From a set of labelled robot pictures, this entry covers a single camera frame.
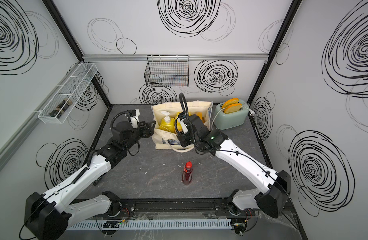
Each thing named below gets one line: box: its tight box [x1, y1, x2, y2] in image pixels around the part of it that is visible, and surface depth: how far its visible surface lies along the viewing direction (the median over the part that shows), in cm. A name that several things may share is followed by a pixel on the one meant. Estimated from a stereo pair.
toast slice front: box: [223, 103, 242, 114], surface depth 93 cm
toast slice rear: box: [222, 98, 240, 110], surface depth 95 cm
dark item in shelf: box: [49, 98, 73, 119], surface depth 69 cm
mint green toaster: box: [214, 99, 250, 130], surface depth 98 cm
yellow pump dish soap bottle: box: [159, 111, 175, 133], surface depth 84 cm
